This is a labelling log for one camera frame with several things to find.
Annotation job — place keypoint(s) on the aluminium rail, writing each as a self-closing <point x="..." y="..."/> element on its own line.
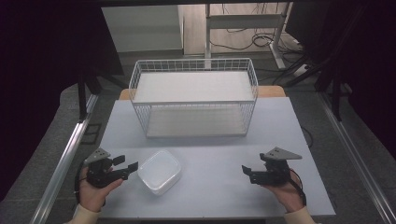
<point x="63" y="161"/>
<point x="355" y="155"/>

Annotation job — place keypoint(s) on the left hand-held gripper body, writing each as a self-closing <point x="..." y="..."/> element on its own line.
<point x="99" y="171"/>

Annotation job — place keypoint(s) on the black metal stand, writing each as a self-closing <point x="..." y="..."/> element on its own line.
<point x="82" y="99"/>
<point x="336" y="99"/>

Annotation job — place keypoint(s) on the white metal desk frame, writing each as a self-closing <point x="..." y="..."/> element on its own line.
<point x="246" y="21"/>

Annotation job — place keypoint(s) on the white power strip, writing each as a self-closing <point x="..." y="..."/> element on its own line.
<point x="300" y="70"/>

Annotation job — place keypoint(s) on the person's right hand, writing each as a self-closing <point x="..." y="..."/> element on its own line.
<point x="288" y="194"/>

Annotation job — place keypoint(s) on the person's left hand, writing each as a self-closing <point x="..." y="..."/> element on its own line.
<point x="93" y="196"/>

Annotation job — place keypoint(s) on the clear plastic container with lid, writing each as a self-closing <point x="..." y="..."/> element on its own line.
<point x="159" y="171"/>

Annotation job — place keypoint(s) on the black curtain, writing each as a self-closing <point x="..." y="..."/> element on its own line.
<point x="37" y="62"/>
<point x="367" y="62"/>

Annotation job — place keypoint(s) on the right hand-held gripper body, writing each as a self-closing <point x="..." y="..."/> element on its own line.
<point x="275" y="169"/>

